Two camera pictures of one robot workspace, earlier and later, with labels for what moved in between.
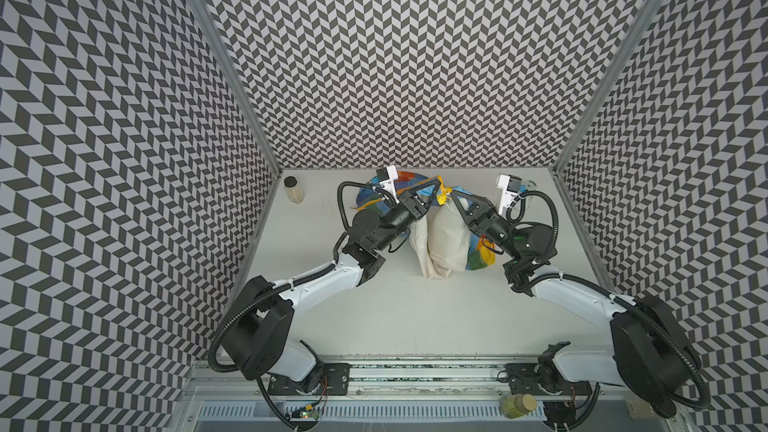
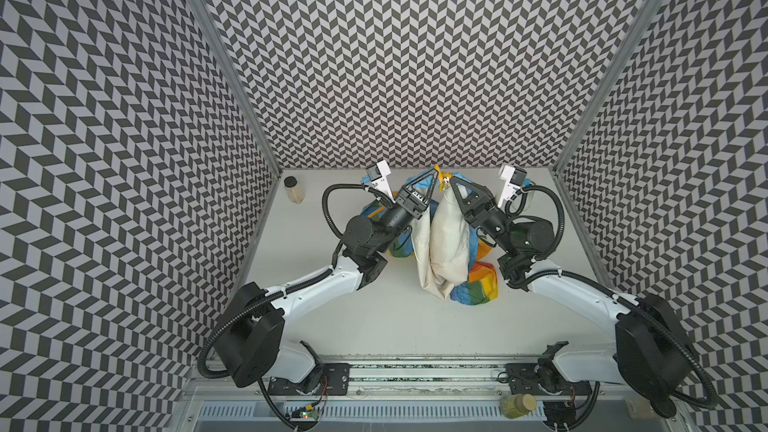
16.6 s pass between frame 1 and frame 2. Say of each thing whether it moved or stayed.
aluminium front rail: stayed
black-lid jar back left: stayed
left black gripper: stayed
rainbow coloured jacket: moved
